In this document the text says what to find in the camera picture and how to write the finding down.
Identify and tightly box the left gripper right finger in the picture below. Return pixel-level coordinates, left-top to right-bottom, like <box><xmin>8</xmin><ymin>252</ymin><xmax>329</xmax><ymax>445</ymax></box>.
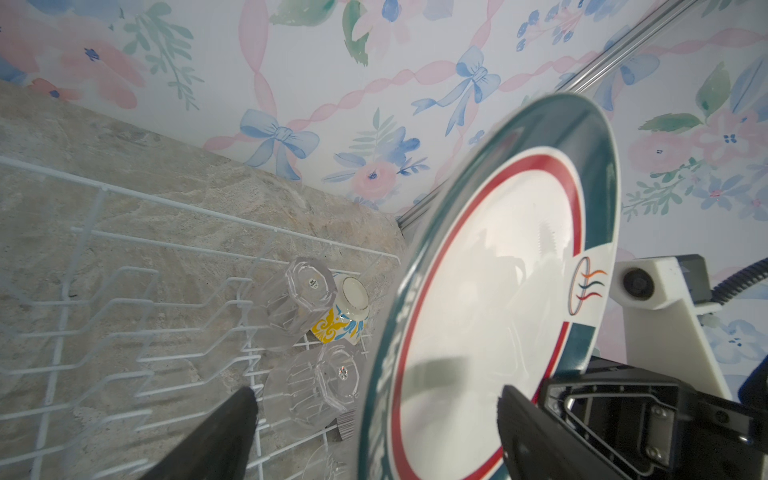
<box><xmin>497</xmin><ymin>385</ymin><xmax>620</xmax><ymax>479</ymax></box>

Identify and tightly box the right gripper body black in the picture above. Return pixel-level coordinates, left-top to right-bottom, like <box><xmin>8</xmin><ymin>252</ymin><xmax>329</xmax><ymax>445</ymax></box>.
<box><xmin>538</xmin><ymin>357</ymin><xmax>767</xmax><ymax>479</ymax></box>

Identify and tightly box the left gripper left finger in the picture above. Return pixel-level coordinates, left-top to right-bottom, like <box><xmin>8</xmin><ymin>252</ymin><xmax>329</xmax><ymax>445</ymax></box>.
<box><xmin>143</xmin><ymin>387</ymin><xmax>259</xmax><ymax>479</ymax></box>

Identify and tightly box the green and red rimmed plate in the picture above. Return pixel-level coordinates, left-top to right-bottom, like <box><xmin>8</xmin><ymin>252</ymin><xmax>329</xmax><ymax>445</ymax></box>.
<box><xmin>352</xmin><ymin>97</ymin><xmax>620</xmax><ymax>479</ymax></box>

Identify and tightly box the clear glass tumbler middle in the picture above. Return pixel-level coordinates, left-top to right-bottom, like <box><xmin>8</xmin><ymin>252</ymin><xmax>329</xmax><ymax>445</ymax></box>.
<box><xmin>260</xmin><ymin>341</ymin><xmax>366</xmax><ymax>436</ymax></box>

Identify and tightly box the clear glass tumbler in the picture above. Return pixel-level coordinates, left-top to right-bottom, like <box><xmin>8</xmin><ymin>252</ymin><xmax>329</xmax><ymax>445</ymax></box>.
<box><xmin>244</xmin><ymin>257</ymin><xmax>337</xmax><ymax>352</ymax></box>
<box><xmin>301</xmin><ymin>442</ymin><xmax>353</xmax><ymax>480</ymax></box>
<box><xmin>260</xmin><ymin>341</ymin><xmax>366</xmax><ymax>436</ymax></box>

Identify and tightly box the clear glass tumbler front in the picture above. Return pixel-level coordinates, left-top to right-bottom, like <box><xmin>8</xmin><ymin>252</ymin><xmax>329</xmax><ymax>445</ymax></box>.
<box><xmin>301</xmin><ymin>442</ymin><xmax>353</xmax><ymax>480</ymax></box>

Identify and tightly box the grey striped ceramic bowl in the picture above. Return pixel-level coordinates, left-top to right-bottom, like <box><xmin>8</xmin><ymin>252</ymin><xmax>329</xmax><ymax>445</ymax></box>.
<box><xmin>328</xmin><ymin>410</ymin><xmax>355</xmax><ymax>441</ymax></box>

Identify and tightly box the clear glass tumbler back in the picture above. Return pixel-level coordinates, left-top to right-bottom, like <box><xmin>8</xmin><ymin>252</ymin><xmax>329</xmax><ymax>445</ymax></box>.
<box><xmin>244</xmin><ymin>257</ymin><xmax>337</xmax><ymax>352</ymax></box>

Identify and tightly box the yellow patterned ceramic bowl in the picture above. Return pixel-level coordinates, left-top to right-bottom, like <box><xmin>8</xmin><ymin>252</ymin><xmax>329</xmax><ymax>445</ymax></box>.
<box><xmin>311</xmin><ymin>274</ymin><xmax>371</xmax><ymax>345</ymax></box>

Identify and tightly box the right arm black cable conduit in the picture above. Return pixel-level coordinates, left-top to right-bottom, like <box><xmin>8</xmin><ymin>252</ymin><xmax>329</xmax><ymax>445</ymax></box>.
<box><xmin>710</xmin><ymin>256</ymin><xmax>768</xmax><ymax>307</ymax></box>

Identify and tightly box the white wire dish rack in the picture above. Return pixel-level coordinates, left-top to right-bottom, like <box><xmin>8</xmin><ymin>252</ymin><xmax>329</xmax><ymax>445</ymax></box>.
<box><xmin>1</xmin><ymin>157</ymin><xmax>405</xmax><ymax>479</ymax></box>

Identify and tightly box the right aluminium corner post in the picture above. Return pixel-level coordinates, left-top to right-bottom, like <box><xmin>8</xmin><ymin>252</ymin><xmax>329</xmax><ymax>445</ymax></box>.
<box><xmin>398</xmin><ymin>1</ymin><xmax>699</xmax><ymax>238</ymax></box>

